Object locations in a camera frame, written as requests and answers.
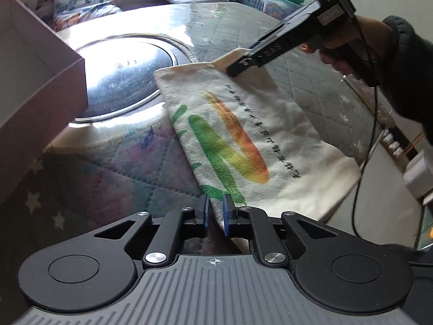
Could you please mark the grey quilted star table cover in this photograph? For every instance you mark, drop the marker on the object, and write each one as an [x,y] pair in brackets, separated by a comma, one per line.
[101,182]

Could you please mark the round black induction cooktop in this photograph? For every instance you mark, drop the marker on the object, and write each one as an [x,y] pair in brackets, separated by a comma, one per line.
[125,74]

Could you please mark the person's right hand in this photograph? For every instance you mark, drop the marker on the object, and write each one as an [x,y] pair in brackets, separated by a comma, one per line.
[372,34]

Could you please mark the clear plastic storage box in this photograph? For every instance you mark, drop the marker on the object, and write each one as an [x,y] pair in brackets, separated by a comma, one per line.
[277,6]

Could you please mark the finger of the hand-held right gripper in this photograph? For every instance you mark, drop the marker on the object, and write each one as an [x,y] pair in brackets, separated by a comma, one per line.
[243,66]

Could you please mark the cream canvas shopping bag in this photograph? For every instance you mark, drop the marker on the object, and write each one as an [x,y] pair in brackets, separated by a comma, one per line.
[264,125]

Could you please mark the white box appliance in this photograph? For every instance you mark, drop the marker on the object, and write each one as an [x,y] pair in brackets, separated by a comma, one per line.
[417,172]

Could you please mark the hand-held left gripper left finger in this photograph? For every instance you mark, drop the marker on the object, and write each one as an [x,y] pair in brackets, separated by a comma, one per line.
[204,216]

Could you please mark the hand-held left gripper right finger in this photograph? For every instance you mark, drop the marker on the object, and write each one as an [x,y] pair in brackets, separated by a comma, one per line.
[227,216]

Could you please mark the pink cardboard box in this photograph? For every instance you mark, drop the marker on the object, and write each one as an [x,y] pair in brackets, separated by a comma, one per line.
[27,57]

